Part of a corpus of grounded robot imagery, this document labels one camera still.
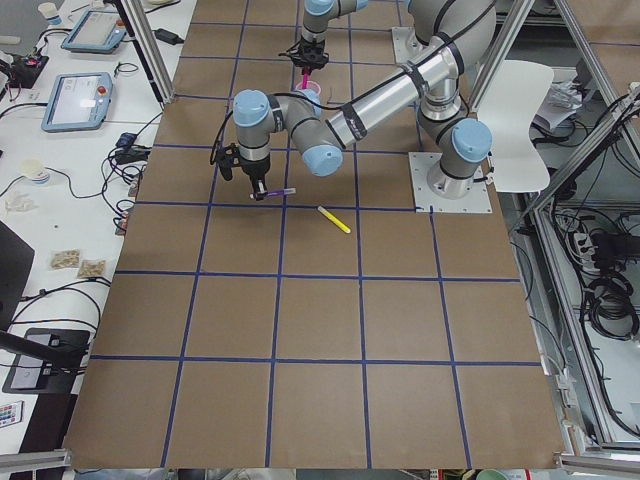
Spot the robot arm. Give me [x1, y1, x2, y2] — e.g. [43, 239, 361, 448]
[282, 0, 369, 74]
[210, 1, 496, 201]

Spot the black power adapter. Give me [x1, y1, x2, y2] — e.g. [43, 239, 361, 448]
[153, 28, 184, 45]

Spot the purple pen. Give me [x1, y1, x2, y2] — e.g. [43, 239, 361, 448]
[265, 187, 297, 198]

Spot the white chair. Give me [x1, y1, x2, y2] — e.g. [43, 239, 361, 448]
[477, 60, 554, 193]

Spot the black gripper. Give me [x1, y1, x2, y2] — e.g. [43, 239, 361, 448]
[288, 42, 329, 68]
[217, 143, 271, 201]

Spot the teach pendant tablet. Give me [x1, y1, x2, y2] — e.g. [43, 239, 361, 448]
[41, 72, 113, 133]
[61, 10, 126, 54]

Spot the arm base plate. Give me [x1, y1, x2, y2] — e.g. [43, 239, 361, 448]
[391, 27, 429, 65]
[409, 152, 492, 214]

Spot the aluminium frame post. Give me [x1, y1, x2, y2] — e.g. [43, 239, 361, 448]
[115, 0, 175, 105]

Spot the pink mesh cup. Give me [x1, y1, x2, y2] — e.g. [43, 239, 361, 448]
[294, 80, 322, 103]

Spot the paper cup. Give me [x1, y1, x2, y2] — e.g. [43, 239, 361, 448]
[20, 158, 50, 185]

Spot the yellow pen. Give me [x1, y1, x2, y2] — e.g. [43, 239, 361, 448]
[317, 206, 351, 234]

